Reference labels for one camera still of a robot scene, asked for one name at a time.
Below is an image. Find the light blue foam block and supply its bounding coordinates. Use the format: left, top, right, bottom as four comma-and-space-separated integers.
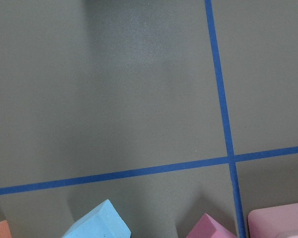
63, 199, 131, 238

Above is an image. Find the blue tape line lengthwise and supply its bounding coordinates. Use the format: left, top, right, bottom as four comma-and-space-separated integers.
205, 0, 247, 238

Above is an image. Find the blue tape line crosswise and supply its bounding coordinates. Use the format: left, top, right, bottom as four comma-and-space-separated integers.
0, 146, 298, 195

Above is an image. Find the light pink foam block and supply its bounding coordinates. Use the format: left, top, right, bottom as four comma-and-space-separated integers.
247, 203, 298, 238

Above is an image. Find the orange foam block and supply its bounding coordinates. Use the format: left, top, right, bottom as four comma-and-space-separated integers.
0, 220, 12, 238

